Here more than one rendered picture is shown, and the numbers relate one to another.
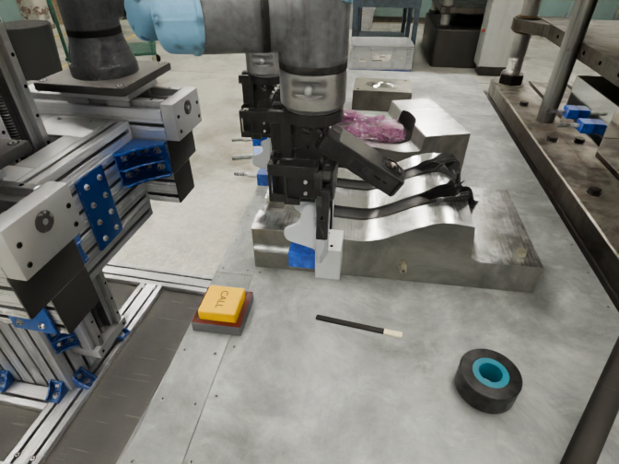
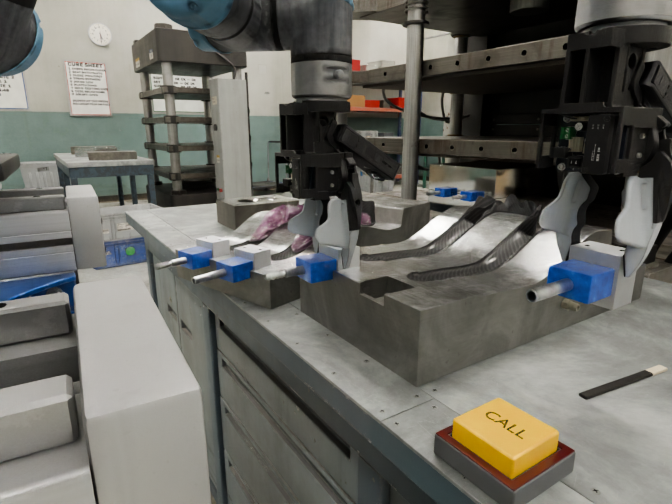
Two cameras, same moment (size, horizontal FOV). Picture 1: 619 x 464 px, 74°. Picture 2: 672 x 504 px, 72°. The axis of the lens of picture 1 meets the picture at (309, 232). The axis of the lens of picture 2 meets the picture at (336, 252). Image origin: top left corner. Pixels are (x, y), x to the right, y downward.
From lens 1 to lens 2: 0.61 m
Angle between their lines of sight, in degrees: 43
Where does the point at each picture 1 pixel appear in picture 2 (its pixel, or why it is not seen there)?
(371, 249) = not seen: hidden behind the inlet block
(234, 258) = (372, 393)
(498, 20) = (232, 180)
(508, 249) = not seen: hidden behind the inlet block
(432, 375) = not seen: outside the picture
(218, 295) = (491, 422)
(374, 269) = (541, 323)
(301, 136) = (626, 72)
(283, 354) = (648, 456)
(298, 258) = (600, 282)
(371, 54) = (115, 224)
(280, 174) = (632, 122)
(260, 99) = (317, 141)
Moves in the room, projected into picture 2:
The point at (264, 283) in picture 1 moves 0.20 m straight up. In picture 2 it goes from (464, 397) to (479, 208)
